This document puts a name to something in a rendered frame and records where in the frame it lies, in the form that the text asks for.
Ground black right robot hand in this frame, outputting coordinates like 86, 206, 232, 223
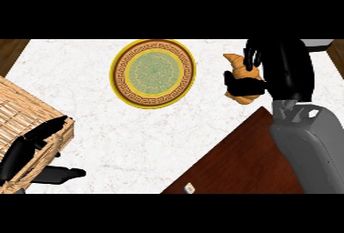
223, 38, 316, 103

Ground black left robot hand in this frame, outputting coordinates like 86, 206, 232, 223
0, 115, 87, 187

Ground golden brown croissant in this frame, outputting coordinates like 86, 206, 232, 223
221, 53, 264, 106

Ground yellow brown patterned plate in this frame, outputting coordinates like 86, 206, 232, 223
109, 39, 198, 110

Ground dark brown wooden tray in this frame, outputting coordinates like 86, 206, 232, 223
159, 106, 307, 195

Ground woven wicker basket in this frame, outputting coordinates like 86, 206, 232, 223
0, 76, 77, 195

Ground pale grey appliance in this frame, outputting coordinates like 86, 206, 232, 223
300, 38, 337, 53

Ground small white label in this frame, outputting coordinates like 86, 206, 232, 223
183, 182, 198, 195

